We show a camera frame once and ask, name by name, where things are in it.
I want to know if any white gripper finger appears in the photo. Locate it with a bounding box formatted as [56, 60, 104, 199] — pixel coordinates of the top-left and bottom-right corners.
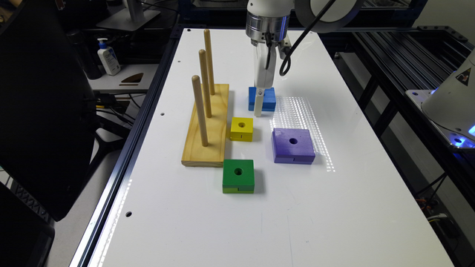
[254, 88, 265, 117]

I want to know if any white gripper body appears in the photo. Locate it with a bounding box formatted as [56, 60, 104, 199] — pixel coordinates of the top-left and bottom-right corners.
[251, 36, 292, 89]

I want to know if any blue block with hole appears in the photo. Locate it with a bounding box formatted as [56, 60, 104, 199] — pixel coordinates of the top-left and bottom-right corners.
[248, 87, 276, 111]

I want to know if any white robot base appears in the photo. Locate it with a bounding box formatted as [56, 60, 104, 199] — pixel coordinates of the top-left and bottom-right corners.
[406, 53, 474, 153]

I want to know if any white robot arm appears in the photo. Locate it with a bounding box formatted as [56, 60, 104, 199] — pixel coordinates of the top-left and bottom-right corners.
[246, 0, 364, 116]

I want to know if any yellow block with hole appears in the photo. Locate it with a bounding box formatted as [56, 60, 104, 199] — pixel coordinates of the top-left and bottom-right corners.
[229, 117, 253, 142]

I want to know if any purple block with hole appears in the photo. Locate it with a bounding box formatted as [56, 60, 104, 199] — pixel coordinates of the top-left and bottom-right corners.
[272, 128, 315, 165]

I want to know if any green block with hole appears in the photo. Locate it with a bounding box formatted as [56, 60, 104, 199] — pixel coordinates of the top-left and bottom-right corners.
[222, 159, 255, 194]

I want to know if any rear wooden peg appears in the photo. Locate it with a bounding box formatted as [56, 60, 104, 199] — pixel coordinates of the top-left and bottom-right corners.
[203, 29, 215, 95]

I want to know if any wooden peg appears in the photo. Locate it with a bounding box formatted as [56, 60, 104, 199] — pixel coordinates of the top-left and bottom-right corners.
[198, 49, 212, 118]
[203, 29, 215, 95]
[191, 75, 209, 147]

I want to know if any middle wooden peg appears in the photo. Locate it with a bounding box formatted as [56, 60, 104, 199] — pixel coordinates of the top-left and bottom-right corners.
[198, 49, 212, 118]

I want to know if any front wooden peg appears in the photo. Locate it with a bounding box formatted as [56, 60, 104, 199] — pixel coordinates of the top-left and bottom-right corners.
[191, 75, 209, 147]

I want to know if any wooden peg base board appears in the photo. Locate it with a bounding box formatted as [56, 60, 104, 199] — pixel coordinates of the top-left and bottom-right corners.
[181, 84, 229, 168]

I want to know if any grey monitor stand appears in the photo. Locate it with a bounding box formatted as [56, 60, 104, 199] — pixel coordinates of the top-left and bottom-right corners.
[96, 0, 160, 31]

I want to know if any white pump lotion bottle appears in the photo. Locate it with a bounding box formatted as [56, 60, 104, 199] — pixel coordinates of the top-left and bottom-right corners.
[97, 38, 121, 76]

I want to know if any black cylindrical bottle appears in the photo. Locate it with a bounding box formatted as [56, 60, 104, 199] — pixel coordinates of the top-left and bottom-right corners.
[66, 29, 102, 79]

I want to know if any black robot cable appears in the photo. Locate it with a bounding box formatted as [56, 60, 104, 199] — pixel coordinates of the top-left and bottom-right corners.
[263, 0, 337, 77]

